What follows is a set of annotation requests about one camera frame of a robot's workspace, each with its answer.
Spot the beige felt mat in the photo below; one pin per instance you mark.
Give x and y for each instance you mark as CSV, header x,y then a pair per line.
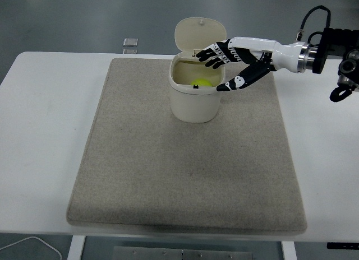
x,y
168,173

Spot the square metal floor plate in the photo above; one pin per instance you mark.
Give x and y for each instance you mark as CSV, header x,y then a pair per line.
x,y
130,42
129,51

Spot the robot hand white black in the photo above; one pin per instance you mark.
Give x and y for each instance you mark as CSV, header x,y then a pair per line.
x,y
283,56

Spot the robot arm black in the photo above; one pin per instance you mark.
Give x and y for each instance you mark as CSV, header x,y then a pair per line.
x,y
333,42

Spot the cream bin with hinged lid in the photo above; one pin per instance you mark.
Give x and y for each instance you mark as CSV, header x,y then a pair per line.
x,y
193,106

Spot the yellow tennis ball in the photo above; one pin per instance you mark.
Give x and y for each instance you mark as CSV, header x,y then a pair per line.
x,y
202,82

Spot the white table leg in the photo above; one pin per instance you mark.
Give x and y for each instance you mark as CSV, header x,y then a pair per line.
x,y
75,248
289,251

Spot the grey metal plate with screws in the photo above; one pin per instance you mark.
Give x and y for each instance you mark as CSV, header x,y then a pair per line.
x,y
146,254

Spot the black table control panel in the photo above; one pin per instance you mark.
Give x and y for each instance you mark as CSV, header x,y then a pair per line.
x,y
342,245

